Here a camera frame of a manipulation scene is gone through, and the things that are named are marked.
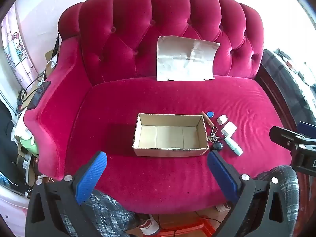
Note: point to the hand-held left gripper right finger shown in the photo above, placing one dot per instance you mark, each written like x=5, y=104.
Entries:
x=222, y=172

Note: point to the brown lipstick tube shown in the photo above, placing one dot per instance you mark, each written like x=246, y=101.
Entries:
x=208, y=120

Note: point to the pale green tube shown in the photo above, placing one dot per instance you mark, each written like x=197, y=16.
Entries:
x=233, y=146

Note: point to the green plastic object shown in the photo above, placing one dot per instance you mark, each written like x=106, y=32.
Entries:
x=29, y=145

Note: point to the large white charger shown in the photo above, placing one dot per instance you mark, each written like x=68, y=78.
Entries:
x=228, y=128

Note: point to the white slipper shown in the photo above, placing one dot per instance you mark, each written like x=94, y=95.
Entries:
x=148, y=226
x=223, y=207

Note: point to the red velvet tufted sofa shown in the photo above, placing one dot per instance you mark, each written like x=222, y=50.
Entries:
x=148, y=93

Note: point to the creased white paper sheet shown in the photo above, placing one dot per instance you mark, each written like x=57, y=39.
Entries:
x=182, y=59

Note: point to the cartoon cat print curtain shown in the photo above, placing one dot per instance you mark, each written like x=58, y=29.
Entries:
x=16, y=47

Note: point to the dark plaid blanket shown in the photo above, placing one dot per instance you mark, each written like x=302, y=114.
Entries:
x=284, y=91

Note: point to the black stick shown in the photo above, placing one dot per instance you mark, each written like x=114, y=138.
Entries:
x=57, y=43

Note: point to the person's right plaid trouser leg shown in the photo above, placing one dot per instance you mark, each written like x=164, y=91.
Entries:
x=286, y=177

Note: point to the person's left plaid trouser leg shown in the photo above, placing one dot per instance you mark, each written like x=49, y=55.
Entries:
x=108, y=214

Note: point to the red plastic stool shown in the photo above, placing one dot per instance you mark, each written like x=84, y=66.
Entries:
x=187, y=228

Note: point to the cardboard box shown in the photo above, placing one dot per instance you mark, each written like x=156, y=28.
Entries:
x=170, y=138

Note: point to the black glossy ball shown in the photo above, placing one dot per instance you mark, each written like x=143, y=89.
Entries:
x=218, y=146

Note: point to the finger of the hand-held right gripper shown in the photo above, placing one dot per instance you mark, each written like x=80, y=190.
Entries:
x=284, y=135
x=308, y=129

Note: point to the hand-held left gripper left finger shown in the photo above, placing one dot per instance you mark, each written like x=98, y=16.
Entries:
x=91, y=175

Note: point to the blue key fob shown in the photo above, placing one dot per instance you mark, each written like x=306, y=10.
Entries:
x=210, y=114

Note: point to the keyring with metal carabiner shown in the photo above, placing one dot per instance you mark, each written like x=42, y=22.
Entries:
x=214, y=131

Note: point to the brown cardboard piece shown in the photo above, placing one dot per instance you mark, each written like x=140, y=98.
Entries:
x=50, y=54

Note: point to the dark cloth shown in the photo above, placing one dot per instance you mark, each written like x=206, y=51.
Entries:
x=9, y=140

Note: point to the black phone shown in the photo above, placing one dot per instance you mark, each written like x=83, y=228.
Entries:
x=38, y=95

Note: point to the small white charger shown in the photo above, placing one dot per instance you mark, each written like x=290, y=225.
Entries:
x=222, y=120

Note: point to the person's plaid trouser leg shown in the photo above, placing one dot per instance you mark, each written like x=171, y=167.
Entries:
x=108, y=214
x=286, y=177

